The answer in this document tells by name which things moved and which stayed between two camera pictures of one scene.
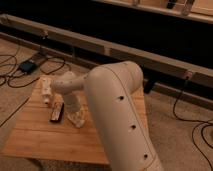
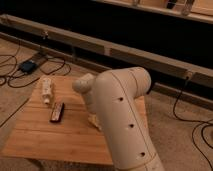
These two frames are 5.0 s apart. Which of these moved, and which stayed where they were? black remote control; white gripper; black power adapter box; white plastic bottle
Moved: white gripper
Stayed: white plastic bottle; black power adapter box; black remote control
